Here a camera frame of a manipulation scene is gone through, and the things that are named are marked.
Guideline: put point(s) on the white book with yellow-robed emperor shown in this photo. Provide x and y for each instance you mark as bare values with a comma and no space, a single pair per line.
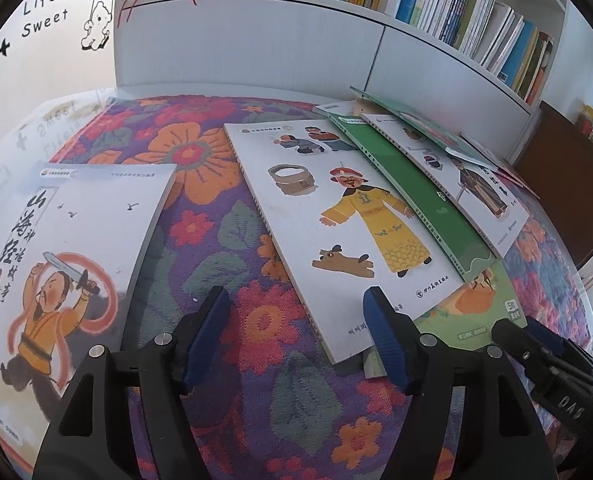
296,240

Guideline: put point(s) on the floral blanket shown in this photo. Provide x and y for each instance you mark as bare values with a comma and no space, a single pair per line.
276,410

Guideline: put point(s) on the white book with armoured warrior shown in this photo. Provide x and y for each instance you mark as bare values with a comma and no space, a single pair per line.
506,230

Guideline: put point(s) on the white book with sword man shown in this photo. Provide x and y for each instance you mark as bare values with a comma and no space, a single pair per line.
76,220

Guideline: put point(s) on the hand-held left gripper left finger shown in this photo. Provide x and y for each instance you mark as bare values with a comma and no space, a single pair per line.
209,340

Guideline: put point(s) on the brown wooden cabinet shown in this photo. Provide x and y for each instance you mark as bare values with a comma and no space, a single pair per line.
566,185

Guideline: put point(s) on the white bookshelf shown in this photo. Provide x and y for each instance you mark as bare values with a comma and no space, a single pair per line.
276,45

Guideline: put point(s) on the dark green cricket book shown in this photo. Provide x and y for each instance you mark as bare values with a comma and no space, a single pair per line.
426,200

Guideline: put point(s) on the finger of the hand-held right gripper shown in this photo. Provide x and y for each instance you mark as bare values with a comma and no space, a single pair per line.
513,342
546,335

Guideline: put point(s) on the green book with girl picture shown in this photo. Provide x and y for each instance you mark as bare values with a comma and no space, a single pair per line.
411,115

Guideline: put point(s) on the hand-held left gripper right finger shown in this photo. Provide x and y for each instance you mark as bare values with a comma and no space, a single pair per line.
386,340

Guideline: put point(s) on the tan cover book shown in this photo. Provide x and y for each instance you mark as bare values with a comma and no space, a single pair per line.
362,106

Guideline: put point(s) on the black wall decal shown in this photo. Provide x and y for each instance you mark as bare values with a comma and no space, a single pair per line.
100,14

